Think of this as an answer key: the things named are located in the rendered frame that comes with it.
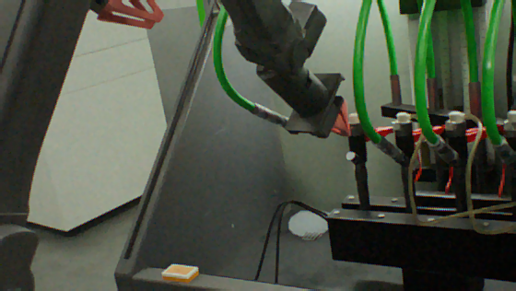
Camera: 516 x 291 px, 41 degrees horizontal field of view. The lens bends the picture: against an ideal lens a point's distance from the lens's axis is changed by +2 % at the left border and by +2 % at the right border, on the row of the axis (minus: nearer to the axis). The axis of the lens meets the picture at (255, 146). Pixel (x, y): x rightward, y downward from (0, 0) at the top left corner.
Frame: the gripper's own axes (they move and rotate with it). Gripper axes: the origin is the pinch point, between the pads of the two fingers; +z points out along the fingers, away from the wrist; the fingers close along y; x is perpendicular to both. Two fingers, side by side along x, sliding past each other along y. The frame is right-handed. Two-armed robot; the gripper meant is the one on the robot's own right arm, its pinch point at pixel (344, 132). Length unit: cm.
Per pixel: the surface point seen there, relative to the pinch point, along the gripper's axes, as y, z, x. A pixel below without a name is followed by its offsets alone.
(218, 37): 2.4, -22.7, 9.7
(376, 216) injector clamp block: -8.8, 11.8, -2.8
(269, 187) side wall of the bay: -1.3, 25.4, 36.4
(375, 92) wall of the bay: 20.7, 20.8, 14.5
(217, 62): -0.6, -20.7, 10.0
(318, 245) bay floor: -10.6, 29.3, 20.8
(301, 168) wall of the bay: 6.2, 29.8, 33.9
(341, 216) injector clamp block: -10.5, 10.0, 2.4
